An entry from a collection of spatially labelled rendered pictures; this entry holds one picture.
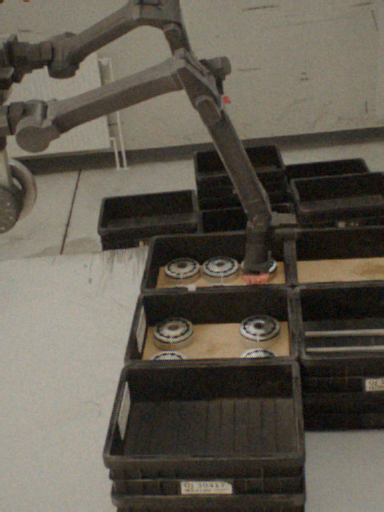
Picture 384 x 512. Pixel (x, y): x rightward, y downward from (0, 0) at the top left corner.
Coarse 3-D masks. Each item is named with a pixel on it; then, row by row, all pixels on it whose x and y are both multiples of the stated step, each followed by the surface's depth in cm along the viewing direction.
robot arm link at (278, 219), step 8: (256, 216) 192; (264, 216) 192; (272, 216) 198; (280, 216) 198; (288, 216) 199; (256, 224) 194; (264, 224) 194; (272, 224) 196; (280, 224) 197; (288, 224) 197; (296, 224) 197; (280, 232) 198; (288, 232) 198; (296, 232) 198; (280, 240) 200; (288, 240) 200
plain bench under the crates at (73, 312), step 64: (64, 256) 269; (128, 256) 265; (0, 320) 239; (64, 320) 236; (128, 320) 233; (0, 384) 212; (64, 384) 209; (0, 448) 190; (64, 448) 188; (320, 448) 181
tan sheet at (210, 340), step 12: (204, 324) 205; (216, 324) 205; (228, 324) 204; (204, 336) 201; (216, 336) 200; (228, 336) 200; (288, 336) 198; (156, 348) 198; (192, 348) 197; (204, 348) 196; (216, 348) 196; (228, 348) 196; (240, 348) 195; (252, 348) 195; (264, 348) 194; (276, 348) 194; (288, 348) 193
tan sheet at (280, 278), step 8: (240, 264) 230; (280, 264) 228; (160, 272) 230; (240, 272) 226; (280, 272) 224; (160, 280) 226; (200, 280) 224; (240, 280) 222; (272, 280) 221; (280, 280) 220
